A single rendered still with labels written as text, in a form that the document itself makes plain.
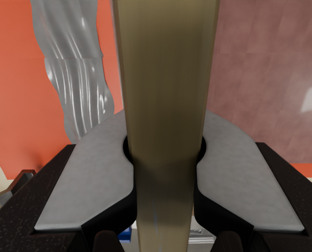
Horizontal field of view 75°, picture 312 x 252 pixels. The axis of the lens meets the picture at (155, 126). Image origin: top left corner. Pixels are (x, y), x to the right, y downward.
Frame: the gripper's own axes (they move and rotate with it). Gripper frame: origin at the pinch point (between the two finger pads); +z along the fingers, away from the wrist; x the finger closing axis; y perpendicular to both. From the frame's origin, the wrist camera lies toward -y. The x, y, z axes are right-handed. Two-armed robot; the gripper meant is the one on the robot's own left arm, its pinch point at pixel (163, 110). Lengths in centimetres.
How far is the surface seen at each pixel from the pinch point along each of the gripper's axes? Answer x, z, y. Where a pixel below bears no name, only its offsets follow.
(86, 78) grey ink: -9.1, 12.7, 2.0
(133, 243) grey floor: -33, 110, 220
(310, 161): 23.0, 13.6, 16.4
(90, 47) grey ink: -8.1, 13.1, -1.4
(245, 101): 10.8, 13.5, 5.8
